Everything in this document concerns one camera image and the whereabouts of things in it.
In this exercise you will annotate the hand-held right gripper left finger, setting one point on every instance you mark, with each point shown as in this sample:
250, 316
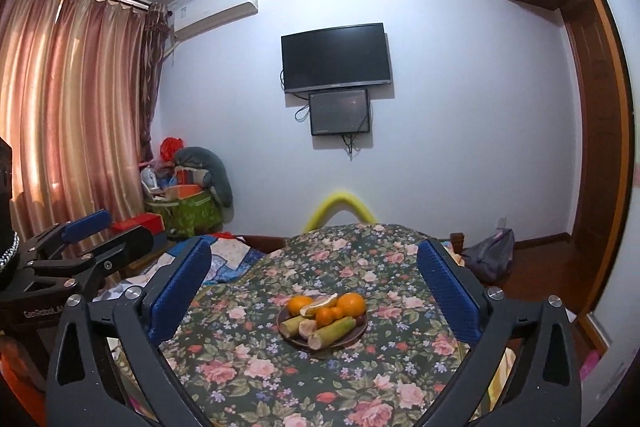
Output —
180, 292

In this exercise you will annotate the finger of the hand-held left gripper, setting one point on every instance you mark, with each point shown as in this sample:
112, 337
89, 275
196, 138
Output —
87, 224
135, 243

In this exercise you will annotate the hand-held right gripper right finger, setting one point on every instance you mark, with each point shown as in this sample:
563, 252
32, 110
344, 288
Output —
447, 292

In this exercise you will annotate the dark round plate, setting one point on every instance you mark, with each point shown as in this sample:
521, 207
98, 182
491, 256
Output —
345, 339

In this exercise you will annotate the thin sugarcane piece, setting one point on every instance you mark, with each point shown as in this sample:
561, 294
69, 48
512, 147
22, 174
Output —
294, 323

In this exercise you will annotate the thick sugarcane piece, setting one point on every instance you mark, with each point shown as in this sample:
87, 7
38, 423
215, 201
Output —
332, 332

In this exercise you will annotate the small orange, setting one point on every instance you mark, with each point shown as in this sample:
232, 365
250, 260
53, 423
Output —
325, 317

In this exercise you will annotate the small pomelo slice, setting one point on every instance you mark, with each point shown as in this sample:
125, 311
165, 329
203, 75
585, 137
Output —
306, 330

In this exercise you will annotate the red flat box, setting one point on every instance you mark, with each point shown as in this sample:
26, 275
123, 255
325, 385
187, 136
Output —
145, 222

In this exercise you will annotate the grey backpack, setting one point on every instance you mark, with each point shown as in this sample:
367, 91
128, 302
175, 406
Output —
490, 254

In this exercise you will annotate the green printed bag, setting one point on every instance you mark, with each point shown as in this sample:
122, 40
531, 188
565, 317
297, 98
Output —
192, 214

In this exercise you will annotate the orange cardboard box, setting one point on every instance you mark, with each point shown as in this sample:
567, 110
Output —
184, 191

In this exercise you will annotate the large orange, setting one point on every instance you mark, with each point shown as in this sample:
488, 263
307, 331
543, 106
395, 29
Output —
299, 305
351, 305

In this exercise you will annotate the red paper flower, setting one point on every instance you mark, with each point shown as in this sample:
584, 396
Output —
171, 149

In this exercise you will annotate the grey plush toy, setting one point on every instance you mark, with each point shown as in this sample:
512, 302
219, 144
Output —
217, 172

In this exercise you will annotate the pink striped curtain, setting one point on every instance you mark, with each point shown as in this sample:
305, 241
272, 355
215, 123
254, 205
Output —
65, 107

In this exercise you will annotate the floral cloth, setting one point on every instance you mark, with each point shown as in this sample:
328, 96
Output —
260, 382

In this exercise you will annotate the dark patterned curtain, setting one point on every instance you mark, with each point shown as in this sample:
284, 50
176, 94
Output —
154, 72

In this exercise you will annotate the brown wooden door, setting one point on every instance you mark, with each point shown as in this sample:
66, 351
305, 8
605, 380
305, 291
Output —
597, 157

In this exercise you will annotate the white air conditioner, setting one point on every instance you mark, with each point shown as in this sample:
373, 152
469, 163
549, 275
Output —
215, 9

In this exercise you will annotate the white wall socket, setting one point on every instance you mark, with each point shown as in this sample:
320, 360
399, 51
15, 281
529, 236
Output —
501, 222

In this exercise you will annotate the small black wall monitor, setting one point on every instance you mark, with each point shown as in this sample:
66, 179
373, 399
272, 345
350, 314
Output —
339, 112

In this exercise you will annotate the black wall television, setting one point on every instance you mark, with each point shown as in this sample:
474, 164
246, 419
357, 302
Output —
335, 57

